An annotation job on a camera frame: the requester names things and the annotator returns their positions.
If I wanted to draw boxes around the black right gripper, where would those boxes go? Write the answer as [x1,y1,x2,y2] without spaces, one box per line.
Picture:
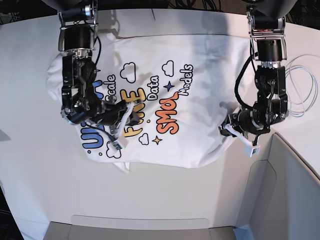
[109,99,142,133]

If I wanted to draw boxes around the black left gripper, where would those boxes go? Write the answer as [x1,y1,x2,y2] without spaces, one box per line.
[218,113,240,137]

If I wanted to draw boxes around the white printed t-shirt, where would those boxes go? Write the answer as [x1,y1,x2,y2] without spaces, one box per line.
[46,33,253,174]

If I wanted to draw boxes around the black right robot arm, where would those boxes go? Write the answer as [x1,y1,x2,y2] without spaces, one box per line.
[45,0,140,131]

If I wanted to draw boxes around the grey partition panel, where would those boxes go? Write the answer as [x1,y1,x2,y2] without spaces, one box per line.
[233,133,320,240]

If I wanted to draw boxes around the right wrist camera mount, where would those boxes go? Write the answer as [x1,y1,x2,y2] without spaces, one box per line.
[86,102,133,152]

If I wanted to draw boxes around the coiled white cable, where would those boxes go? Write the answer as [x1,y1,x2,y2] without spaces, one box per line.
[282,54,319,118]

